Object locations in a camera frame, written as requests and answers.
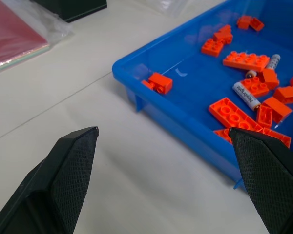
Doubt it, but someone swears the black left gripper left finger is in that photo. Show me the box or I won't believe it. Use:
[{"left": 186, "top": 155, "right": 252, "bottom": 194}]
[{"left": 0, "top": 126, "right": 100, "bottom": 234}]

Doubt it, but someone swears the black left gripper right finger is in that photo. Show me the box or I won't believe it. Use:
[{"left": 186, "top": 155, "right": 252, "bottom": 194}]
[{"left": 228, "top": 127, "right": 293, "bottom": 234}]

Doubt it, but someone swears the black box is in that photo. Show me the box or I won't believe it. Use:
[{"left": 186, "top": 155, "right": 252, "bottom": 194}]
[{"left": 30, "top": 0, "right": 108, "bottom": 23}]

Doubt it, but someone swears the long orange flat brick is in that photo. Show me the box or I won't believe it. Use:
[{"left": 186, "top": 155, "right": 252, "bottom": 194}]
[{"left": 208, "top": 97, "right": 263, "bottom": 133}]

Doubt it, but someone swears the white AA battery with print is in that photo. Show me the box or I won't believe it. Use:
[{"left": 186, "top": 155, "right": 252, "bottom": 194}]
[{"left": 232, "top": 82, "right": 261, "bottom": 111}]

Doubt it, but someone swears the orange four-stud brick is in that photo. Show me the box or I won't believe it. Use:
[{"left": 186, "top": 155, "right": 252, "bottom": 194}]
[
  {"left": 201, "top": 38, "right": 225, "bottom": 58},
  {"left": 240, "top": 77, "right": 270, "bottom": 98}
]

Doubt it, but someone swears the blue plastic bin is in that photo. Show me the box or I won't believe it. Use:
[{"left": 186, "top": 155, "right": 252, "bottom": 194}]
[{"left": 111, "top": 0, "right": 293, "bottom": 190}]

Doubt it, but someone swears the long orange eight-stud brick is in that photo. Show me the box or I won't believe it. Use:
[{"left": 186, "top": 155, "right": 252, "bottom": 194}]
[{"left": 222, "top": 50, "right": 271, "bottom": 73}]

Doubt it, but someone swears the small orange two-stud brick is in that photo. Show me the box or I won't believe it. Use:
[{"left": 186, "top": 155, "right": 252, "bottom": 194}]
[{"left": 141, "top": 72, "right": 173, "bottom": 95}]

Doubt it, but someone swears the red paper stack in plastic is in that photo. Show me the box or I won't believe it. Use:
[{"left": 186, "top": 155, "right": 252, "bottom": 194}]
[{"left": 0, "top": 0, "right": 75, "bottom": 77}]

